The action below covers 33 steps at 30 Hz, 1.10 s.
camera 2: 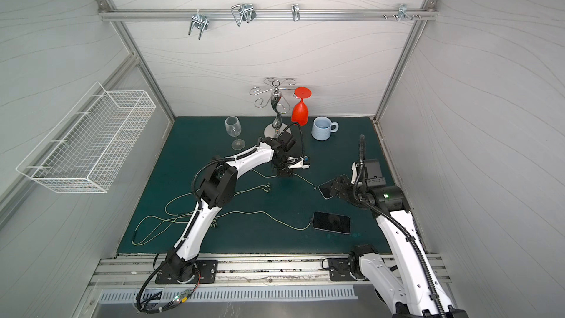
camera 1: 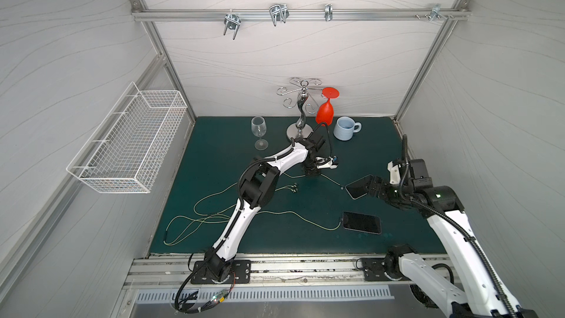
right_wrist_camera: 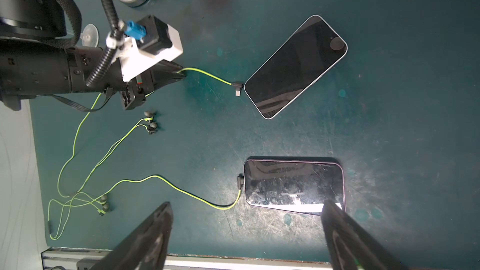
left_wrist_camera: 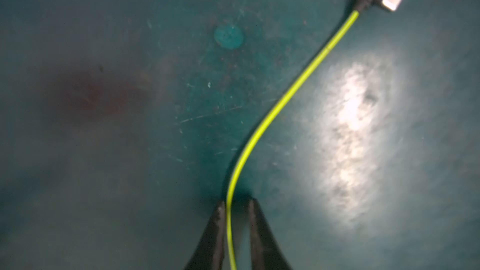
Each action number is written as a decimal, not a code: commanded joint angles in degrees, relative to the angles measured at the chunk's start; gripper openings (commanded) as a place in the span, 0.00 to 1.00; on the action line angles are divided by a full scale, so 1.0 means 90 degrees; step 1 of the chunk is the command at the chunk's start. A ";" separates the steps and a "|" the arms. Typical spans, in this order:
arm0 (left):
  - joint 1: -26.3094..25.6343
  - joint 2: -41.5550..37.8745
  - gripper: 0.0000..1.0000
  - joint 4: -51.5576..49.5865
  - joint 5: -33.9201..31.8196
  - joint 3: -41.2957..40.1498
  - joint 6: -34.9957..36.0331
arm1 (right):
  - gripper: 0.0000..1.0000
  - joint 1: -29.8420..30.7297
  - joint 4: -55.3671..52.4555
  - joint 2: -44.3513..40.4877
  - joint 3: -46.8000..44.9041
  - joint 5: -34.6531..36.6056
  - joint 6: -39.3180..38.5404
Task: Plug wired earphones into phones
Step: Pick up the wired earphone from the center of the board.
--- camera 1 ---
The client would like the black smartphone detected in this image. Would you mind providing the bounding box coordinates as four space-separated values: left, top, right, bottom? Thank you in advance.
345 175 374 200
342 211 382 235

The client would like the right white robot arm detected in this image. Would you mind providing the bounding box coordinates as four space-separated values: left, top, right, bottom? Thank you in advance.
368 136 537 317

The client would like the left arm base wiring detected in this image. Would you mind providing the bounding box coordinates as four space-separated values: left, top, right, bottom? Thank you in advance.
171 269 237 314

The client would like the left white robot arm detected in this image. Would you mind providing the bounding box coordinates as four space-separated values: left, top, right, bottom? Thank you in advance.
204 138 338 281

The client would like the light blue ceramic mug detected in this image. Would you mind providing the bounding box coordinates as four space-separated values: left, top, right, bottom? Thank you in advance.
333 116 362 141

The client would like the red plastic goblet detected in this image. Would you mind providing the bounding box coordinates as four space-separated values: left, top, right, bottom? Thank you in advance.
316 87 340 126

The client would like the clear wine glass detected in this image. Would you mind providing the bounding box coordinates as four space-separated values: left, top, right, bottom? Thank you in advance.
251 116 269 150

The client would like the chrome glass holder stand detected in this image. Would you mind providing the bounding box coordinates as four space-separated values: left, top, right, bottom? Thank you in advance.
277 77 322 141

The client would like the metal hook clamp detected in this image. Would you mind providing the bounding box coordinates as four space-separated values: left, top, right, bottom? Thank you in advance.
325 4 333 22

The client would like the metal u-bolt clamp middle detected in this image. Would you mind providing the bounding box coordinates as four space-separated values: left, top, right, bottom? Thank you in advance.
269 4 289 27

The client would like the metal u-bolt clamp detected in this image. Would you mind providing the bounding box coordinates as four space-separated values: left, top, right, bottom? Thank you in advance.
269 4 289 27
223 13 241 40

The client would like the metal u-bolt clamp left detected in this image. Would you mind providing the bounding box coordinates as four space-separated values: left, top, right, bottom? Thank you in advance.
223 13 241 40

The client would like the aluminium crossbar rail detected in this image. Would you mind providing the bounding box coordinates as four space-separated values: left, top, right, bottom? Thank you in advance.
132 6 472 22

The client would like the metal bracket clamp right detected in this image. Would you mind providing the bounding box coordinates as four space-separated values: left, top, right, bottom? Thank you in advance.
414 4 455 22

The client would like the white wire basket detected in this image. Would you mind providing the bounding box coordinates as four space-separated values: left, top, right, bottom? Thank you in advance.
66 82 187 194

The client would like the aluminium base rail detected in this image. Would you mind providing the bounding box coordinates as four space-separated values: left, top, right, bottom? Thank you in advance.
124 253 385 289

